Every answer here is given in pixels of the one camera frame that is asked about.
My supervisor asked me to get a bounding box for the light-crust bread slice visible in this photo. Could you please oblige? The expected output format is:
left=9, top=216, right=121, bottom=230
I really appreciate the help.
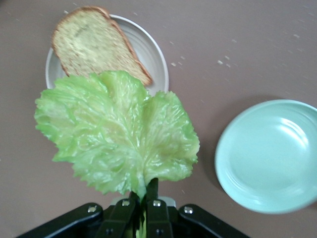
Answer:
left=51, top=5, right=153, bottom=87

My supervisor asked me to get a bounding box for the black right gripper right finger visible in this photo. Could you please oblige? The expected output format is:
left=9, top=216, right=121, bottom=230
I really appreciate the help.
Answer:
left=145, top=178, right=248, bottom=238

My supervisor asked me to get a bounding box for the green lettuce leaf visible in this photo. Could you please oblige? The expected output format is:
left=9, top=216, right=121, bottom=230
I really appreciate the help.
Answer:
left=34, top=70, right=201, bottom=238

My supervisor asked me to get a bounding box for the beige plate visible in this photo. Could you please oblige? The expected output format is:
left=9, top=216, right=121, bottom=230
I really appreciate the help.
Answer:
left=45, top=14, right=170, bottom=97

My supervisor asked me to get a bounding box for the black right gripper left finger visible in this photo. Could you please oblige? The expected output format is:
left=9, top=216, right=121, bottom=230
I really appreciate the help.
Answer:
left=16, top=190, right=141, bottom=238

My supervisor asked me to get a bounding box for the green plate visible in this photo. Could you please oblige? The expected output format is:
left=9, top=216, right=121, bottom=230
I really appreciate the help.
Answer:
left=214, top=99, right=317, bottom=214

